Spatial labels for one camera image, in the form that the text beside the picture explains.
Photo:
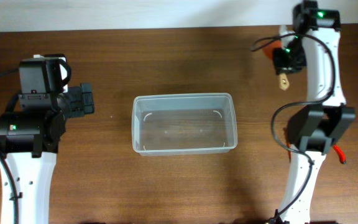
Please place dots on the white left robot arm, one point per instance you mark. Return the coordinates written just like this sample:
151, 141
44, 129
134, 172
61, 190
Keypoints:
30, 130

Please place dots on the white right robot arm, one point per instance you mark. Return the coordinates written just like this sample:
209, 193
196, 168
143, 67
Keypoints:
324, 116

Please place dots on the orange scraper with wooden handle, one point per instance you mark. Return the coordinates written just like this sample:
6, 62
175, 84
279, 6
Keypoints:
284, 81

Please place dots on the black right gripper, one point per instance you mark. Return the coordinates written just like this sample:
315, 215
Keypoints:
279, 66

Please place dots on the red handled pliers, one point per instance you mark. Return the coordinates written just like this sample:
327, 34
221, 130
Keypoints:
340, 153

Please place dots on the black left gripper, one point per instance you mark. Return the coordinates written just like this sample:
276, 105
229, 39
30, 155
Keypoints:
82, 99

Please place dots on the clear plastic container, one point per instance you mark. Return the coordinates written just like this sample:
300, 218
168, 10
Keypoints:
184, 124

